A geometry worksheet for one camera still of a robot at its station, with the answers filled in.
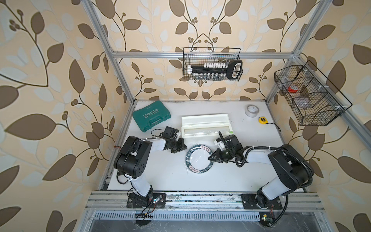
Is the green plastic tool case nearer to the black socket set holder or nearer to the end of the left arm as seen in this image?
the end of the left arm

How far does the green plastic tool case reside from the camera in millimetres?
1049

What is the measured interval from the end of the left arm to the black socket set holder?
0.37 m

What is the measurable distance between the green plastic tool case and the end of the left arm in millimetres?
261

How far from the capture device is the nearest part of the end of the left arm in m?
0.78

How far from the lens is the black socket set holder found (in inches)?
32.5
